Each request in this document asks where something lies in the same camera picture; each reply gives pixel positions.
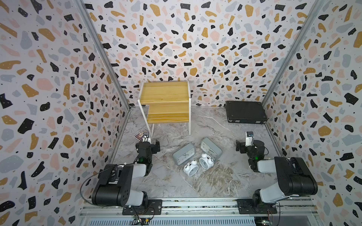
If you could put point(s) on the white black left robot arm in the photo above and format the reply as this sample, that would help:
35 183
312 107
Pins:
114 183

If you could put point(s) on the white twin-bell clock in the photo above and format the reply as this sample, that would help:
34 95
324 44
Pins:
206 161
191 168

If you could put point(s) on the white twin-bell clock right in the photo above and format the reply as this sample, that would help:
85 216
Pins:
206 161

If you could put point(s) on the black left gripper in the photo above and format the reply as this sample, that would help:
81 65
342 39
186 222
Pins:
154 148

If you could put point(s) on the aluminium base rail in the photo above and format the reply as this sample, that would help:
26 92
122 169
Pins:
203 212

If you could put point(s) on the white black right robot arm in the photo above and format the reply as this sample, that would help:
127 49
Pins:
294 178

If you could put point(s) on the grey square clock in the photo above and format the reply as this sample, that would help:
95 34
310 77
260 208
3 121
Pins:
210 148
183 154

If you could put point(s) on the black flat case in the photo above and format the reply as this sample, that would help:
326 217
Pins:
249 112

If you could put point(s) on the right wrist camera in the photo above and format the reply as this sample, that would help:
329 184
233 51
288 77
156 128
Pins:
249 138

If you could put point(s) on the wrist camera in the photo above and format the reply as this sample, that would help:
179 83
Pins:
146 138
249 138

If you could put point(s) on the wooden shelf white metal frame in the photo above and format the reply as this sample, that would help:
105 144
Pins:
165 102

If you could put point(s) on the white twin-bell clock left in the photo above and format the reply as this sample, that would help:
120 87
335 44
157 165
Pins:
191 168

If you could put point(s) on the small picture card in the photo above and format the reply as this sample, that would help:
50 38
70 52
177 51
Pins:
141 134

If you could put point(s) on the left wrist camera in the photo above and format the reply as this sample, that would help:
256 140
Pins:
146 138

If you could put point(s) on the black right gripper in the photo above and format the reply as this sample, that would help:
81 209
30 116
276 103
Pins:
242 147

